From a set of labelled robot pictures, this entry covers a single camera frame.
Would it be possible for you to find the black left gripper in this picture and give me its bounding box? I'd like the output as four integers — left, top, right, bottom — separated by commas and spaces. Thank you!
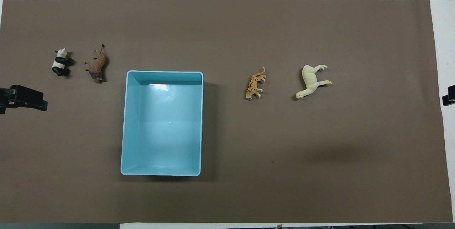
0, 85, 48, 115

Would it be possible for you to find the black and white panda toy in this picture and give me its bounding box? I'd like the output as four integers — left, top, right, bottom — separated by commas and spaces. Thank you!
52, 48, 74, 77

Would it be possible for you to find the brown lion toy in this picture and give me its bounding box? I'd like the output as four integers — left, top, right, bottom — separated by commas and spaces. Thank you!
84, 44, 108, 84

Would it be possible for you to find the orange striped tiger toy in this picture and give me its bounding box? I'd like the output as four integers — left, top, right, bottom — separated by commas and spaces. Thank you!
245, 66, 267, 101

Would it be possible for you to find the light blue storage box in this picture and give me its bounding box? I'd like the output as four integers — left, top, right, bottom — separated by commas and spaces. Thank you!
121, 70, 204, 177

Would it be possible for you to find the brown table mat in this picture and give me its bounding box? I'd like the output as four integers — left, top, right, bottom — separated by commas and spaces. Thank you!
0, 0, 454, 224

